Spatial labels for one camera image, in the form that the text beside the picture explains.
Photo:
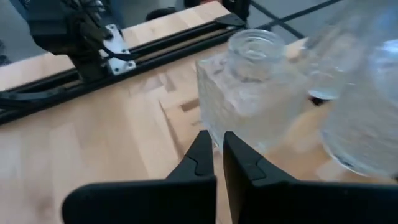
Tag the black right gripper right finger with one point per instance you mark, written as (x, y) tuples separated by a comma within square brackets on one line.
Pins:
[(248, 172)]

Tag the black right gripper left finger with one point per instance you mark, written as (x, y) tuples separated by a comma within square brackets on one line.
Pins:
[(199, 158)]

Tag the clear diamond pattern glass vase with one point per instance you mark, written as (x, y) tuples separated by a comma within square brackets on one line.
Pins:
[(367, 124)]

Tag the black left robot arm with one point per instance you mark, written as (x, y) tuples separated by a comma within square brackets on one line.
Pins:
[(68, 34)]

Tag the clear square glass vase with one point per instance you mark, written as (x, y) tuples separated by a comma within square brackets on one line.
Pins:
[(248, 99)]

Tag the black aluminium table frame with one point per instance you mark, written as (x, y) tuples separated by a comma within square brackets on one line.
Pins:
[(230, 20)]

